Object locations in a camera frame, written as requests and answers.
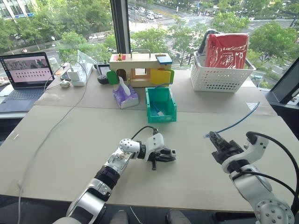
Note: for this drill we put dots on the clear plastic sheet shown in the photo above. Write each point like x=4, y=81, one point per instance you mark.
x=86, y=58

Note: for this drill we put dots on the open dark laptop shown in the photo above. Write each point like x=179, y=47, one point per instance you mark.
x=25, y=70

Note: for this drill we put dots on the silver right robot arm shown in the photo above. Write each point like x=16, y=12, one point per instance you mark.
x=254, y=186

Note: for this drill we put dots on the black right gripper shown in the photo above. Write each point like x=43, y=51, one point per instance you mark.
x=227, y=152

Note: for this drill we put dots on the red plastic bag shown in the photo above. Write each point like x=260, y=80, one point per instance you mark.
x=227, y=50

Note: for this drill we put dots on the smartphone with dark screen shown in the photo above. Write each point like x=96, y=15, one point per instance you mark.
x=65, y=75

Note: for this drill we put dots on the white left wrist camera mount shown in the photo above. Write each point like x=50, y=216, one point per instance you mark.
x=154, y=143

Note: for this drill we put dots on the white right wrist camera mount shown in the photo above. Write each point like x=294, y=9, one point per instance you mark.
x=253, y=151

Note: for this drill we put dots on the small white round device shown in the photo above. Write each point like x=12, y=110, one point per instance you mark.
x=64, y=83

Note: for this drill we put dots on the white perforated plastic basket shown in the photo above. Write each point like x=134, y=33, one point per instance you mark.
x=217, y=78

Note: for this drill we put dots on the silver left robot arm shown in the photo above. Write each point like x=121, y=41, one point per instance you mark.
x=113, y=163

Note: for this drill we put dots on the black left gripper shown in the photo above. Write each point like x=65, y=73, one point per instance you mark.
x=158, y=156

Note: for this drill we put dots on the dark rounded shape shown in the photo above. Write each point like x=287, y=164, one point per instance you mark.
x=119, y=217
x=175, y=217

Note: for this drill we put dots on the white charger adapter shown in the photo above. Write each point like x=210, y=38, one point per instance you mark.
x=74, y=74

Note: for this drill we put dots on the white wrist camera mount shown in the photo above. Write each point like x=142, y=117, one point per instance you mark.
x=154, y=143
x=253, y=151

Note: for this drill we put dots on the white power strip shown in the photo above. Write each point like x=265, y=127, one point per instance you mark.
x=81, y=75

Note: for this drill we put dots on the black remote controller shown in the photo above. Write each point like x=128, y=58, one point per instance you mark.
x=103, y=72

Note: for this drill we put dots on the wooden latch box toy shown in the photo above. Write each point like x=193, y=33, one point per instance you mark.
x=140, y=64

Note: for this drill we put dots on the purple tissue pack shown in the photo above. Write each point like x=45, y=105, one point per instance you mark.
x=125, y=95

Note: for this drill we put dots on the grey bag behind red bag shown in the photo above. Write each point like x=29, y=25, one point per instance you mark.
x=202, y=45

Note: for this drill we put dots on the dark window frame post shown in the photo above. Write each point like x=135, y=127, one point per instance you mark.
x=120, y=25

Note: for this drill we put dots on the green plastic bin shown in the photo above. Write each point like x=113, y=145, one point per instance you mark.
x=171, y=109

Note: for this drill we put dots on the black monitor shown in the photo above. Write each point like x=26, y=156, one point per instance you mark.
x=288, y=81

